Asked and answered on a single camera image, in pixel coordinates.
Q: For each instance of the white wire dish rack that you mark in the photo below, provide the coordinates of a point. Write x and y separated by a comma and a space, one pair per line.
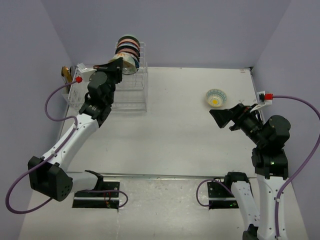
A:
130, 94

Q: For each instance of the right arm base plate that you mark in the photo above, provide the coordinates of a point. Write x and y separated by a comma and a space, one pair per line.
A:
219, 197

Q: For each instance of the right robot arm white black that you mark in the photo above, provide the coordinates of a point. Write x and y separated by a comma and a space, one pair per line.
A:
265, 221

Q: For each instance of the gold utensil in holder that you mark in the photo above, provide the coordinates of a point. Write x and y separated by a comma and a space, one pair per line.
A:
66, 75

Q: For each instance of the white bowl orange flower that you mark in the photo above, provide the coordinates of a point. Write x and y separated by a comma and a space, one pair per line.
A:
129, 64

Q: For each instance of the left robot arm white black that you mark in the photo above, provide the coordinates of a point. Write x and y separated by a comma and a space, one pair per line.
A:
48, 174

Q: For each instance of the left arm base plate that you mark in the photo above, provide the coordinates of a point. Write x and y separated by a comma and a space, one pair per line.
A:
87, 200

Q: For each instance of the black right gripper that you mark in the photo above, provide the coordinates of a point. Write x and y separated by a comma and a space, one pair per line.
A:
239, 113

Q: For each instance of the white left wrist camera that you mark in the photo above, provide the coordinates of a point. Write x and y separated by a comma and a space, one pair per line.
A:
83, 73

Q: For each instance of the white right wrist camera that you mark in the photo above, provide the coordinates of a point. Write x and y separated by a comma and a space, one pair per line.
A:
265, 99

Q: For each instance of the dark blue patterned bowl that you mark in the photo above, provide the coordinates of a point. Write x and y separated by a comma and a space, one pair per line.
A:
137, 64

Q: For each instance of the yellow blue patterned bowl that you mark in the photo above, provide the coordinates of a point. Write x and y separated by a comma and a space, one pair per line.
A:
216, 98

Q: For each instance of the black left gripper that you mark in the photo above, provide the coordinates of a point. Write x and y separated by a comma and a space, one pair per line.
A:
114, 67

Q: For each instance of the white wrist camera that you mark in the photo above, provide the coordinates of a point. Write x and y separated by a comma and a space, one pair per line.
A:
83, 73
265, 99

